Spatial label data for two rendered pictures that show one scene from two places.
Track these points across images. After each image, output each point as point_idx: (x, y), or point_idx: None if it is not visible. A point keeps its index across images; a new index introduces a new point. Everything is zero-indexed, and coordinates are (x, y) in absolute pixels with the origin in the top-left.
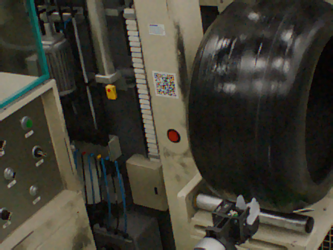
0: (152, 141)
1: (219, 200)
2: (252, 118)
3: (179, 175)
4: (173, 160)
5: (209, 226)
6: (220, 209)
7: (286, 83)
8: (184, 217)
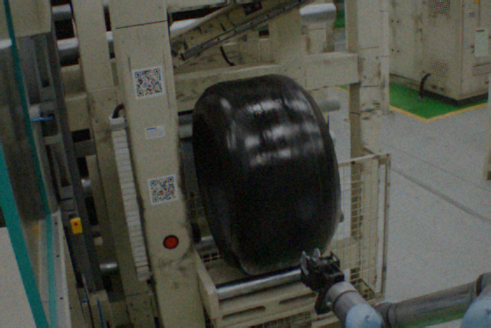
0: (141, 259)
1: (239, 281)
2: (314, 173)
3: (177, 281)
4: (170, 268)
5: (330, 274)
6: (315, 262)
7: (326, 136)
8: (216, 312)
